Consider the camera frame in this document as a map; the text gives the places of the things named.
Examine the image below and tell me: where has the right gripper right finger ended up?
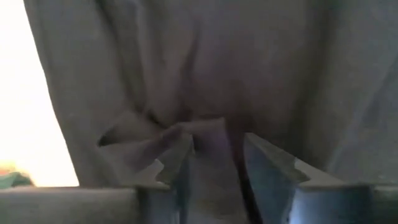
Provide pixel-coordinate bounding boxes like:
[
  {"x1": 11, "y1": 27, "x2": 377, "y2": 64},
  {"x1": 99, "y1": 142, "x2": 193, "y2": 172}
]
[{"x1": 243, "y1": 132, "x2": 398, "y2": 224}]

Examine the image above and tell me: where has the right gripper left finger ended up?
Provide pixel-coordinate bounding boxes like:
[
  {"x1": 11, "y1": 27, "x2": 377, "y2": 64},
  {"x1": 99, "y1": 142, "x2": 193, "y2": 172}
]
[{"x1": 0, "y1": 133, "x2": 196, "y2": 224}]

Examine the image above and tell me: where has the black cloth garment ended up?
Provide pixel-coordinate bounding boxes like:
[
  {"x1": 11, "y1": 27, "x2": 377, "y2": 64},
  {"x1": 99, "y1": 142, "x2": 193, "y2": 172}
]
[{"x1": 23, "y1": 0, "x2": 398, "y2": 224}]

